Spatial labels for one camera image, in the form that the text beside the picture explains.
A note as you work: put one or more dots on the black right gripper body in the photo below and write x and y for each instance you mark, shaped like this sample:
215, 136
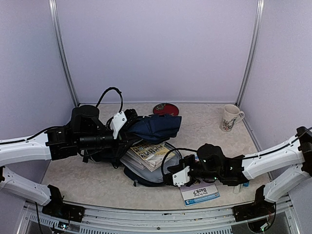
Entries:
183, 162

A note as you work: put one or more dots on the blue white workbook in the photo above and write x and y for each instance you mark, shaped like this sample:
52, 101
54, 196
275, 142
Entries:
198, 193

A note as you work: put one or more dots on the pink illustrated picture book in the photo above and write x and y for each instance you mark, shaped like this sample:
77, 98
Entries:
149, 155

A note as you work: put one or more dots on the navy blue student backpack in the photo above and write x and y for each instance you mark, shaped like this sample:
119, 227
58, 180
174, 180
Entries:
150, 130

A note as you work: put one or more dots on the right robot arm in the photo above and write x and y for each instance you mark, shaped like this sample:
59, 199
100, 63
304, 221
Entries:
209, 163

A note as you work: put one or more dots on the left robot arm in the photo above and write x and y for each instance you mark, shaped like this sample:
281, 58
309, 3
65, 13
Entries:
83, 132

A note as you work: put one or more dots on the cream highlighter pen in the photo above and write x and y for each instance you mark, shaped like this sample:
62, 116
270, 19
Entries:
237, 189

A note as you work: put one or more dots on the red floral round plate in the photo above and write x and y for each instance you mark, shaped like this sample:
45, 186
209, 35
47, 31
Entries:
166, 108

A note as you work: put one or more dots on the white cartoon mug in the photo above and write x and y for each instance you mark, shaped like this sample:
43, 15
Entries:
231, 116

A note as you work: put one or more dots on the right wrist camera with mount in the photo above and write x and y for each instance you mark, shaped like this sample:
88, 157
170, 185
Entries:
181, 178

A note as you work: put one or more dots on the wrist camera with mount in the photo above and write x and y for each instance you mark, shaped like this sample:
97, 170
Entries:
181, 178
122, 120

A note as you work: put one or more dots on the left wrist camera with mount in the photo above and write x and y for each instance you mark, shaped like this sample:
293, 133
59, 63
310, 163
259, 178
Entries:
122, 120

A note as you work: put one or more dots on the front aluminium rail base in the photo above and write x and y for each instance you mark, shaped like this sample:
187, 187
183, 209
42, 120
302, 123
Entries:
215, 220

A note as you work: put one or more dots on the right aluminium frame post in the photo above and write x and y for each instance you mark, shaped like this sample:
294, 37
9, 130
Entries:
252, 51

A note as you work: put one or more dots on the aluminium frame post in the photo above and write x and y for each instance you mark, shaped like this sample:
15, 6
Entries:
252, 51
61, 50

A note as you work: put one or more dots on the left aluminium frame post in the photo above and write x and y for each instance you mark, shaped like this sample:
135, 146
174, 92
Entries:
61, 50

